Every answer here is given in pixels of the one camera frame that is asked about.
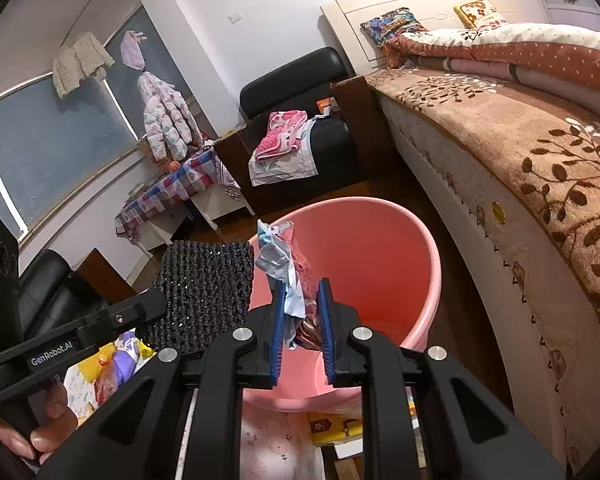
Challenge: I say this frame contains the white red printed cloth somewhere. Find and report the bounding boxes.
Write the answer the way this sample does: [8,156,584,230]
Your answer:
[214,152,242,201]

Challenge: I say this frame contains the curved window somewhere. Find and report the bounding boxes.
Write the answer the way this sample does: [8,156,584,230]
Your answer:
[0,2,201,251]

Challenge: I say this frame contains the white bed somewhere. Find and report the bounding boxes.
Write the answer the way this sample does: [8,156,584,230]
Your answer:
[320,0,600,471]

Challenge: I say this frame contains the brown wooden board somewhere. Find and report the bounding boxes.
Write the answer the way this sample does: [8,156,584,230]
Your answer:
[75,249,138,303]

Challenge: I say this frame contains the black knitted cushion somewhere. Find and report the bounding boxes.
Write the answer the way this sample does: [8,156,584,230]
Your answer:
[139,240,255,356]

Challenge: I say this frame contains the orange dotted quilt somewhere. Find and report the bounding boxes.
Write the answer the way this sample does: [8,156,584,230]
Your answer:
[382,22,600,106]

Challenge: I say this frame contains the colourful snack packet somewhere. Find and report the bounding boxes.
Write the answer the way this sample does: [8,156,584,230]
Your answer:
[62,330,156,421]

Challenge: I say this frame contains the blue grey wrapper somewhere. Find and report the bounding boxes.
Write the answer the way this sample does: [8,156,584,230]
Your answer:
[255,219,326,351]

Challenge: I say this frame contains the small white table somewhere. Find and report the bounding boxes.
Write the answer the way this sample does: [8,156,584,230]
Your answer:
[130,187,256,261]

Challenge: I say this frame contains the brown wooden nightstand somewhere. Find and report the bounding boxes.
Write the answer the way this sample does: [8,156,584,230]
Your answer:
[330,76,403,181]

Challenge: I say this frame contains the checkered tablecloth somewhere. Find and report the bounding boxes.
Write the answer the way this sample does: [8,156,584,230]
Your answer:
[115,152,221,235]

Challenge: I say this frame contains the pink patterned cloth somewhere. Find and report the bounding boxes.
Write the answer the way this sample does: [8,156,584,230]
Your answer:
[256,110,308,162]

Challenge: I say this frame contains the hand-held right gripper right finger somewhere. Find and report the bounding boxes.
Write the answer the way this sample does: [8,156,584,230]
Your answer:
[317,279,566,480]

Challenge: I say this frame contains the black leather armchair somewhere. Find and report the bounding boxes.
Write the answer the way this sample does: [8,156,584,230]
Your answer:
[239,47,366,191]

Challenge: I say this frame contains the yellow flower pillow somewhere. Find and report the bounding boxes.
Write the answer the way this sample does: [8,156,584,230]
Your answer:
[454,0,508,28]

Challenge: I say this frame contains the purple hanging garment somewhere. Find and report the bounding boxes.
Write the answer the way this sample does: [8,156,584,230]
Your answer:
[120,30,148,71]

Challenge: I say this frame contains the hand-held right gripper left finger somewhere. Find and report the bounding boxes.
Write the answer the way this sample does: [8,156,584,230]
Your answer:
[37,280,287,480]

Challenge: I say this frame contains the cartoon printed pillow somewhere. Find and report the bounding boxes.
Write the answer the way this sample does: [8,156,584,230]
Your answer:
[360,7,428,48]

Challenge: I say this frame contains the black leather chair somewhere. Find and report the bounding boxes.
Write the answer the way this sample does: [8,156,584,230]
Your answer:
[17,249,111,346]

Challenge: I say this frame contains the beige hanging jacket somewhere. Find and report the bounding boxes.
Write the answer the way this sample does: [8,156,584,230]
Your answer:
[52,31,116,99]

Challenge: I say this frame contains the pink dotted puffer jacket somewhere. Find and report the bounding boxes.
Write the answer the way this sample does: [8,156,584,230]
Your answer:
[137,72,201,162]

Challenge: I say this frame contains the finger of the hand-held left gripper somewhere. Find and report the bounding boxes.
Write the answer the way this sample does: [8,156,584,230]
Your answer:
[77,289,167,348]

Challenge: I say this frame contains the person's left hand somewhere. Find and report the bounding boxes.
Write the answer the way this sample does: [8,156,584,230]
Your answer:
[0,382,77,463]

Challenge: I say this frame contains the pink plastic bucket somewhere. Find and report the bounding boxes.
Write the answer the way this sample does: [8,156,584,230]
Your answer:
[240,199,442,413]

